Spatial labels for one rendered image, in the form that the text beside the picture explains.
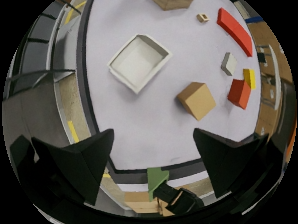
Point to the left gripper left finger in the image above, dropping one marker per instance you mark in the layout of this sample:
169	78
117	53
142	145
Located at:
81	164

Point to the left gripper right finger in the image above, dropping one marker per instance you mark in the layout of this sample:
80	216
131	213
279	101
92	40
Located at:
225	159

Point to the tan cube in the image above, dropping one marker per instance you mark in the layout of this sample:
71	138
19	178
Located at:
197	100

